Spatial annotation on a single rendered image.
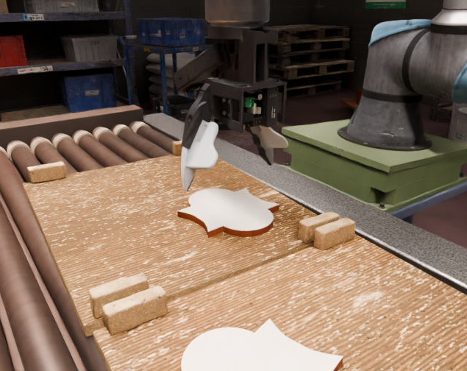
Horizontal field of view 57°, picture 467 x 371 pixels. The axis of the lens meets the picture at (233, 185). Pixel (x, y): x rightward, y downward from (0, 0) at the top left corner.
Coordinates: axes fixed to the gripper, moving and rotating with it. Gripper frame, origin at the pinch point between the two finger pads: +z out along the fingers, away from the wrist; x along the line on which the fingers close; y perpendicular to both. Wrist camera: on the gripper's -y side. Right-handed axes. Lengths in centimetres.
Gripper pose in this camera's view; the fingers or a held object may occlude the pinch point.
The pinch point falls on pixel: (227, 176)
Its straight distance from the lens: 60.3
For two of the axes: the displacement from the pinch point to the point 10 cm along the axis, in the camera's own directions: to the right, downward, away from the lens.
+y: 6.2, 3.1, -7.2
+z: 0.0, 9.2, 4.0
